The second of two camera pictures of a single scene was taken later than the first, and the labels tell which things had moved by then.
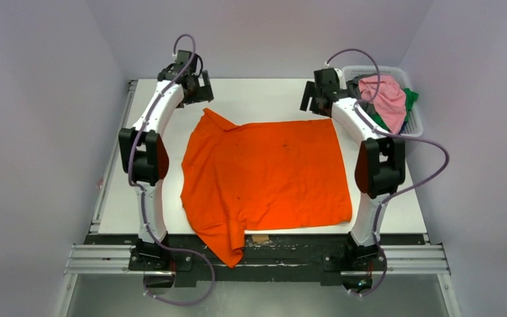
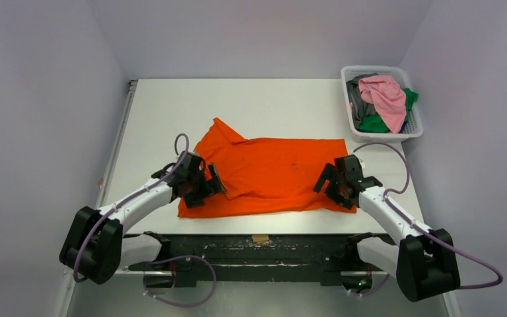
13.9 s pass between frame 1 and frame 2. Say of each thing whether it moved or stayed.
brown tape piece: stayed
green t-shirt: stayed
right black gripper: moved
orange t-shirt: moved
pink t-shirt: stayed
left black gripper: moved
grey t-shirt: stayed
